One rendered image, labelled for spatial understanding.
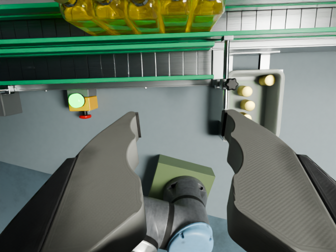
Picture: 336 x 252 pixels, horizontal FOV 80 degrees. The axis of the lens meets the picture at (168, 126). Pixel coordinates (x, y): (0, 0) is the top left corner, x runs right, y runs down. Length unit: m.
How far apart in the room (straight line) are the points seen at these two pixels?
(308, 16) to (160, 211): 0.63
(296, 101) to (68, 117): 0.81
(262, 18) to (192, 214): 0.54
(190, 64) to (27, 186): 1.75
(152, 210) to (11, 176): 1.66
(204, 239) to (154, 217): 0.13
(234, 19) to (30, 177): 1.82
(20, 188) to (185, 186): 1.64
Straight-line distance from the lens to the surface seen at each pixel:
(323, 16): 0.71
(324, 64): 0.87
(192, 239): 0.55
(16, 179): 2.08
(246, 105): 0.69
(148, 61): 0.59
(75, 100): 0.68
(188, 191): 0.66
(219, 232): 1.95
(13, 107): 0.86
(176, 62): 0.58
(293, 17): 0.68
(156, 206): 0.56
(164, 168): 0.69
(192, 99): 0.72
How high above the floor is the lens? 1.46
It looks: 77 degrees down
